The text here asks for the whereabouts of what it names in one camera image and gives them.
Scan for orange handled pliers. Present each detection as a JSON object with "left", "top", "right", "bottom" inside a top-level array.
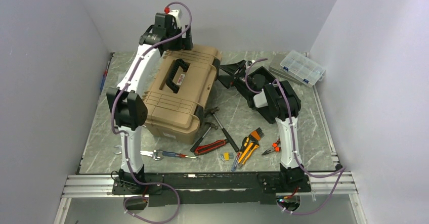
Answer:
[{"left": 262, "top": 138, "right": 281, "bottom": 156}]

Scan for small claw hammer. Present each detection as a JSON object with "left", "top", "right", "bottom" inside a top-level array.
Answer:
[{"left": 190, "top": 122, "right": 218, "bottom": 153}]

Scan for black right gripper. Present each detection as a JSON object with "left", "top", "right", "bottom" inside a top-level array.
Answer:
[{"left": 214, "top": 60, "right": 253, "bottom": 94}]

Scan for silver combination wrench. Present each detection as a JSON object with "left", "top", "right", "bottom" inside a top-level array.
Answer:
[{"left": 113, "top": 145, "right": 163, "bottom": 161}]

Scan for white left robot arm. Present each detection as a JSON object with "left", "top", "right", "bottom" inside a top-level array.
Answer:
[{"left": 106, "top": 9, "right": 193, "bottom": 194}]

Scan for grey flat case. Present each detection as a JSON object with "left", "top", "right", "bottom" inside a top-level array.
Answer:
[{"left": 268, "top": 54, "right": 303, "bottom": 84}]

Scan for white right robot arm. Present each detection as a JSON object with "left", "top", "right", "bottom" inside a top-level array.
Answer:
[{"left": 218, "top": 60, "right": 308, "bottom": 191}]

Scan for tan plastic toolbox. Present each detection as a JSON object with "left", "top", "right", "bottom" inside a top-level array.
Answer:
[{"left": 143, "top": 44, "right": 222, "bottom": 144}]

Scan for blue red screwdriver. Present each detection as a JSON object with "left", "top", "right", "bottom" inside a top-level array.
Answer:
[{"left": 162, "top": 151, "right": 199, "bottom": 159}]

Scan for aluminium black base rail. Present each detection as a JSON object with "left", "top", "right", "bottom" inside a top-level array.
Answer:
[{"left": 54, "top": 171, "right": 367, "bottom": 223}]

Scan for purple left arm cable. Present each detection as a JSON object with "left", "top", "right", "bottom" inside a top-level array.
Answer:
[{"left": 110, "top": 1, "right": 193, "bottom": 224}]

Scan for red black utility knife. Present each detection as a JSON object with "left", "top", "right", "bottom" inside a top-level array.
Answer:
[{"left": 194, "top": 139, "right": 228, "bottom": 156}]

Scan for orange black utility knife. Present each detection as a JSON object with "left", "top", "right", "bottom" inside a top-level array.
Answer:
[{"left": 238, "top": 136, "right": 260, "bottom": 168}]

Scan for large black-handled hammer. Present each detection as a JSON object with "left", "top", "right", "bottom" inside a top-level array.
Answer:
[{"left": 204, "top": 107, "right": 239, "bottom": 152}]

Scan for black tool tray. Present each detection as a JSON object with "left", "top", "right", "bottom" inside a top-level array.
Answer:
[{"left": 229, "top": 64, "right": 289, "bottom": 124}]

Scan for clear compartment organizer box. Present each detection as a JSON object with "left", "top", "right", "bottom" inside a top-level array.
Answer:
[{"left": 280, "top": 50, "right": 326, "bottom": 87}]

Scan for blue red tool at wall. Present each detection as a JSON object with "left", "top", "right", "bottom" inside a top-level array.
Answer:
[{"left": 100, "top": 61, "right": 110, "bottom": 92}]

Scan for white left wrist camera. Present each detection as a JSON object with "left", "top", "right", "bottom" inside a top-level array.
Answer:
[{"left": 164, "top": 7, "right": 183, "bottom": 28}]

